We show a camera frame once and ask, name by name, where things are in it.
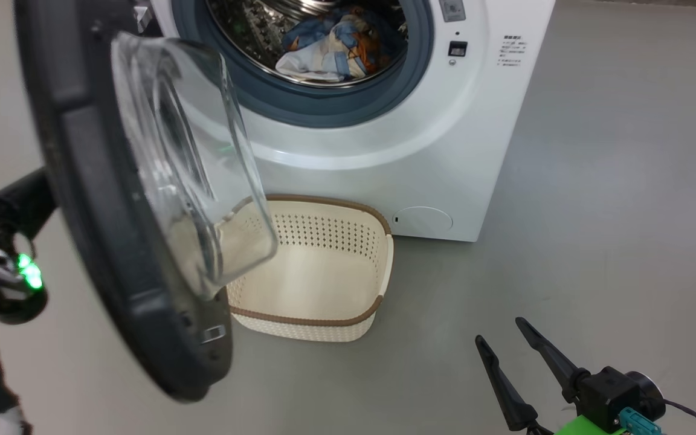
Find blue patterned clothes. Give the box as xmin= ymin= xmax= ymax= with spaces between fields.
xmin=275 ymin=6 xmax=406 ymax=83

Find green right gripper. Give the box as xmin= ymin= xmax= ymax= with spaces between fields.
xmin=475 ymin=317 xmax=663 ymax=435

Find black washing machine door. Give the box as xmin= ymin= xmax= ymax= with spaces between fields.
xmin=13 ymin=0 xmax=279 ymax=404

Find grey rubber door gasket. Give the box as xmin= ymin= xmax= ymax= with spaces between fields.
xmin=171 ymin=0 xmax=435 ymax=129

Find white front-load washing machine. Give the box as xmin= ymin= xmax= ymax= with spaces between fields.
xmin=134 ymin=0 xmax=557 ymax=242

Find right camera cable teal connector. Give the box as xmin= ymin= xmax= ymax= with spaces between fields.
xmin=619 ymin=399 xmax=696 ymax=435

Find round white filter cover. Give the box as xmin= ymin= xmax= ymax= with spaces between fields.
xmin=392 ymin=206 xmax=453 ymax=236

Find metal door hinge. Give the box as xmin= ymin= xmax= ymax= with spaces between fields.
xmin=134 ymin=3 xmax=155 ymax=34

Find steel washing machine drum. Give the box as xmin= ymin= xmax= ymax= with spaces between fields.
xmin=206 ymin=0 xmax=410 ymax=88

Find grey warning sticker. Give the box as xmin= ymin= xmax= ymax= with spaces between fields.
xmin=439 ymin=0 xmax=466 ymax=23

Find cream perforated laundry basket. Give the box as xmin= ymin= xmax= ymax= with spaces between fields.
xmin=225 ymin=194 xmax=395 ymax=343

